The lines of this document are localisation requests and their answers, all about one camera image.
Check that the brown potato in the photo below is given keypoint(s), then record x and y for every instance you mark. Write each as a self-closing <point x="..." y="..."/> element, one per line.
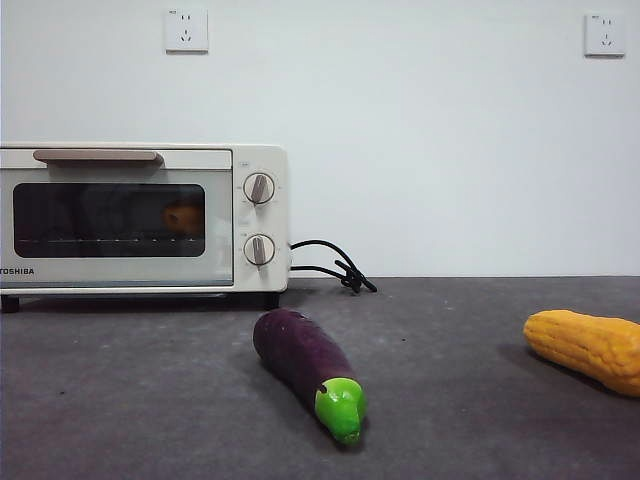
<point x="182" y="216"/>

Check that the beige oven knob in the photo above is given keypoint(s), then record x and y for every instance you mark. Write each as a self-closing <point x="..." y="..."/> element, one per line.
<point x="260" y="189"/>
<point x="259" y="249"/>

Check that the white toaster oven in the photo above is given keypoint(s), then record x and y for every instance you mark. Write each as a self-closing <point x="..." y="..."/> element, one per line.
<point x="262" y="160"/>

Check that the purple eggplant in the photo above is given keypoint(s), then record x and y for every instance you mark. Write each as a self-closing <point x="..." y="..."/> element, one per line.
<point x="300" y="350"/>

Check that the yellow corn cob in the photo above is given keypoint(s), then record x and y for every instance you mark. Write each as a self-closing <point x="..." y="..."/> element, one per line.
<point x="585" y="345"/>

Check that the white wall socket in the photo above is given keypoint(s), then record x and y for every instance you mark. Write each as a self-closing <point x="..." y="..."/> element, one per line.
<point x="187" y="30"/>
<point x="605" y="35"/>

